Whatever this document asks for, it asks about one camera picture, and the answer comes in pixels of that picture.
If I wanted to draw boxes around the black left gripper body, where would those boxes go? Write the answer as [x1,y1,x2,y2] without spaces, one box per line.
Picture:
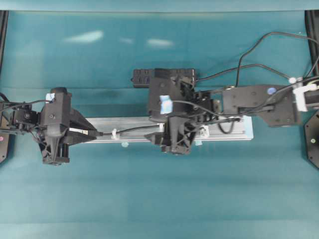
[37,93,71,166]

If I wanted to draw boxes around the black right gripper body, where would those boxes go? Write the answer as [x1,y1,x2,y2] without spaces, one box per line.
[145,79,215,154]

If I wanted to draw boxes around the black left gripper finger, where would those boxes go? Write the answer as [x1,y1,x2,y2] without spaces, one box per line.
[69,108,96,130]
[66,130,98,144]

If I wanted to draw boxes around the black USB cable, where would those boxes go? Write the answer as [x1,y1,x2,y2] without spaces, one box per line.
[96,32,319,137]

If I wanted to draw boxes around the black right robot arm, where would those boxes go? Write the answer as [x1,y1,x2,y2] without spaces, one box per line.
[146,69,319,154]

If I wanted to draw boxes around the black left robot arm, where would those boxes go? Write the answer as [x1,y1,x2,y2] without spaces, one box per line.
[0,88,102,165]

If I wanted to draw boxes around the black USB hub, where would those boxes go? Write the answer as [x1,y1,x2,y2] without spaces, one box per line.
[131,68,197,88]

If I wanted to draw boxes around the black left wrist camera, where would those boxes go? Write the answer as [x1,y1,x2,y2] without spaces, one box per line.
[45,87,67,103]

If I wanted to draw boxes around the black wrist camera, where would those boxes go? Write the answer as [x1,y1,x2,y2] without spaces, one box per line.
[45,87,67,103]
[148,68,183,123]

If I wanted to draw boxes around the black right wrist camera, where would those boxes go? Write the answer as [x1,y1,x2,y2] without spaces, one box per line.
[148,68,183,123]

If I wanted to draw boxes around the aluminium extrusion rail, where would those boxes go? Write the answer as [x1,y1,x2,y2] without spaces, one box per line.
[86,117,254,145]

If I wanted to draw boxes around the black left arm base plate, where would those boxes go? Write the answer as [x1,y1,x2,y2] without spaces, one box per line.
[0,119,12,164]

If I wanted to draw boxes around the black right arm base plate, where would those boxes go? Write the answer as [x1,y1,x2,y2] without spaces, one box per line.
[304,111,319,169]

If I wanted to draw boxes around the black table frame rail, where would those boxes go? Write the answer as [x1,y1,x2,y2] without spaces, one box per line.
[305,9,319,75]

